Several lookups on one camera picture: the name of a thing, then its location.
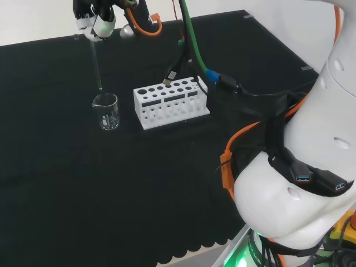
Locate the small clear glass beaker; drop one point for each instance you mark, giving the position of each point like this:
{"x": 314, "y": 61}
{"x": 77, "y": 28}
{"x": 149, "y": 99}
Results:
{"x": 107, "y": 116}

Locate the yellow stop button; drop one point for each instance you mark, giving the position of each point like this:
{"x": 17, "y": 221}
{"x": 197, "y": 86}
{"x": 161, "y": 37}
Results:
{"x": 345, "y": 233}

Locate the clear cloth clip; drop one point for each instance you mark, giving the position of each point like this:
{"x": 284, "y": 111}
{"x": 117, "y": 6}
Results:
{"x": 307, "y": 68}
{"x": 76, "y": 36}
{"x": 247, "y": 17}

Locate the white test tube rack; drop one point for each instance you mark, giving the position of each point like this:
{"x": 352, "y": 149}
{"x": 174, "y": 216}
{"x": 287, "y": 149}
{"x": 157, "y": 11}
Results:
{"x": 167, "y": 111}

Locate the clear glass rod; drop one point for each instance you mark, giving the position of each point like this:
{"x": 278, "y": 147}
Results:
{"x": 96, "y": 65}

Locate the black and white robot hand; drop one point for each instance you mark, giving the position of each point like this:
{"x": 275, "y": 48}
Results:
{"x": 103, "y": 23}

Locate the black USB socket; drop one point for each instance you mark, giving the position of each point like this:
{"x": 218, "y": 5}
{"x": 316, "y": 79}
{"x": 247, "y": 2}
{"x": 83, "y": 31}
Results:
{"x": 301, "y": 173}
{"x": 332, "y": 182}

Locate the black bench cloth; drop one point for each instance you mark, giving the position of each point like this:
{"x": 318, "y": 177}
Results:
{"x": 83, "y": 180}

